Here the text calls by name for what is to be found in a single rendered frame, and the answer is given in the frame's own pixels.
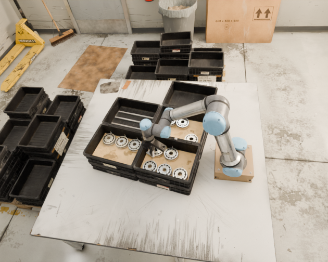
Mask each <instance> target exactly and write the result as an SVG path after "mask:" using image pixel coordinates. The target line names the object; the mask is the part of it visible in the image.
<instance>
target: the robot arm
mask: <svg viewBox="0 0 328 262"><path fill-rule="evenodd" d="M229 110H230V103H229V101H228V100H227V99H226V98H225V97H224V96H221V95H210V96H207V97H205V98H204V99H203V100H200V101H197V102H193V103H190V104H187V105H184V106H181V107H178V108H175V109H173V108H166V109H165V110H164V112H163V114H162V116H161V119H160V121H159V123H158V124H154V123H151V121H150V120H149V119H143V120H141V121H140V129H141V132H142V136H141V138H142V139H143V142H142V147H143V149H146V150H148V149H149V150H148V151H147V152H146V153H147V154H148V155H150V156H151V157H153V158H154V157H155V156H154V149H155V150H156V151H158V150H160V151H162V152H164V151H165V149H166V147H167V146H166V145H164V144H163V143H161V142H160V141H158V140H156V139H155V138H154V136H158V137H161V138H169V137H170V134H171V127H170V125H171V122H172V121H176V120H180V119H183V118H186V117H190V116H193V115H198V114H201V113H206V114H205V116H204V118H203V128H204V130H205V131H206V132H207V133H209V134H210V135H213V136H214V137H215V140H216V142H217V144H218V147H219V149H220V152H221V154H222V158H221V161H222V163H223V173H224V174H225V175H227V176H230V177H239V176H240V175H241V174H242V171H243V165H244V162H245V160H244V158H245V152H246V149H247V142H246V140H244V139H243V138H241V137H233V138H231V135H230V132H229V130H230V123H229V120H228V114H229Z"/></svg>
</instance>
